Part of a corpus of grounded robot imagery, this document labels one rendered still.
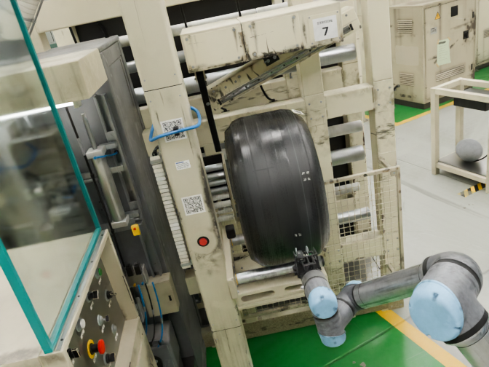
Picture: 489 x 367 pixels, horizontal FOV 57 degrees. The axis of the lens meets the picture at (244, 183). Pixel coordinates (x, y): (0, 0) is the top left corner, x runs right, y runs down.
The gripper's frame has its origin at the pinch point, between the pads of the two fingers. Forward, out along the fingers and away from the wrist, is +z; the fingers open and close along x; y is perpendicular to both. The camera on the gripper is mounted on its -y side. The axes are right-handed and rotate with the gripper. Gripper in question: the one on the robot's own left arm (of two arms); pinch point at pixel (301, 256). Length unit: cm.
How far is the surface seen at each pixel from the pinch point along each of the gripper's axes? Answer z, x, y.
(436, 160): 236, -159, -59
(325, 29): 35, -27, 72
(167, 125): 11, 36, 53
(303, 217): -5.0, -2.1, 16.6
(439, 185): 219, -152, -76
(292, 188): -4.0, -0.6, 26.8
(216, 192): 56, 27, 11
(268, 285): 10.3, 13.1, -14.6
